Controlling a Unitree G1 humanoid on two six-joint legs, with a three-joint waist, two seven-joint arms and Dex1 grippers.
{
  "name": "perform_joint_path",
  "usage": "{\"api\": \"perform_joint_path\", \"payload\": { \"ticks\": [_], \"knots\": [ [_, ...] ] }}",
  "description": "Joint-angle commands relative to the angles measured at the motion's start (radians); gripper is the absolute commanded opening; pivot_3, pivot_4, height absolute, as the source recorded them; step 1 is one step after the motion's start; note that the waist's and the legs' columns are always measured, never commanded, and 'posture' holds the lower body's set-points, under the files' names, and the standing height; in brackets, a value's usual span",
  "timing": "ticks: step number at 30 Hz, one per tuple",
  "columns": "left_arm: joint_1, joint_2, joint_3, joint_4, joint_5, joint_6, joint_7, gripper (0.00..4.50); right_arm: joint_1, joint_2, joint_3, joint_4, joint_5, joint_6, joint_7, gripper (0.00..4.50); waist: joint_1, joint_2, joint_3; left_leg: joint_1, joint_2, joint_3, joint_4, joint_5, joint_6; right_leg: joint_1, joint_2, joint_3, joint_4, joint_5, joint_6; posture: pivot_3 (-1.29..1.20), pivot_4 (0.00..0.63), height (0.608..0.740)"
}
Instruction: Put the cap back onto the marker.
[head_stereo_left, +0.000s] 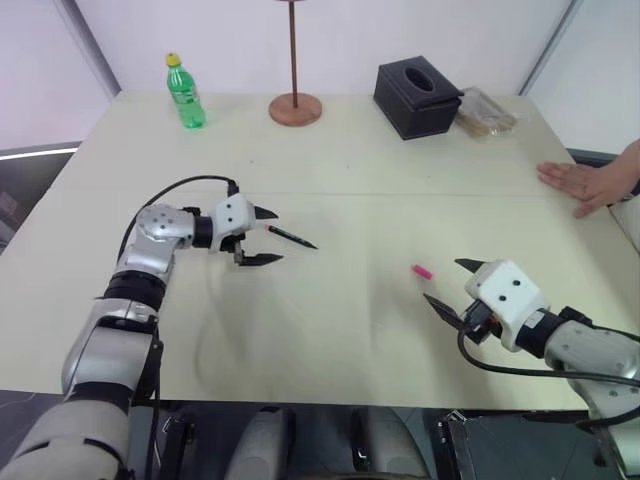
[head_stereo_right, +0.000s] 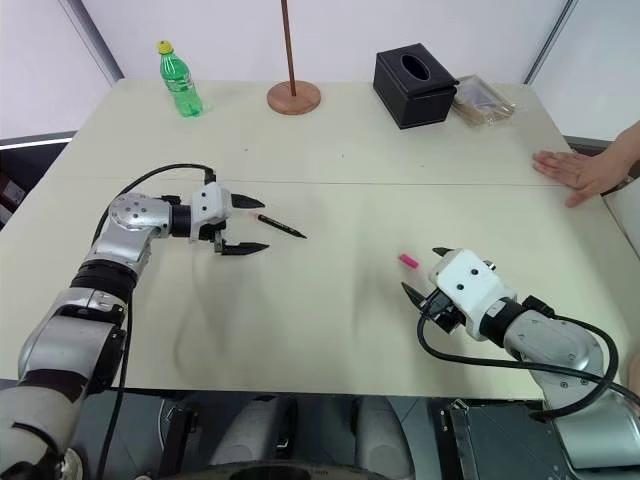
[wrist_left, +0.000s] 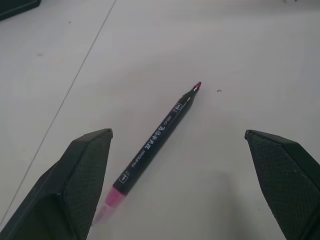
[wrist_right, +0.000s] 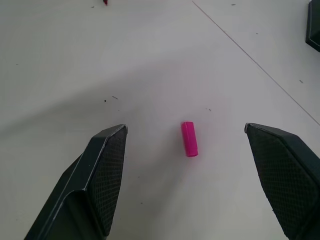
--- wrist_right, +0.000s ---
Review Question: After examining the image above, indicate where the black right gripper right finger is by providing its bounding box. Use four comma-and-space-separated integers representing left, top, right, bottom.
244, 122, 320, 240

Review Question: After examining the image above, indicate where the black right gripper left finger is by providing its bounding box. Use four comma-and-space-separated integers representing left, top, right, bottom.
24, 123, 129, 240

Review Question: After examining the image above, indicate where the pink cylindrical cap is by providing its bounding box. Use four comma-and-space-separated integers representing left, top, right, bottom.
181, 121, 200, 158

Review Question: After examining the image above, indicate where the black box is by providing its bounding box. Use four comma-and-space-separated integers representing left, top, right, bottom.
305, 0, 320, 53

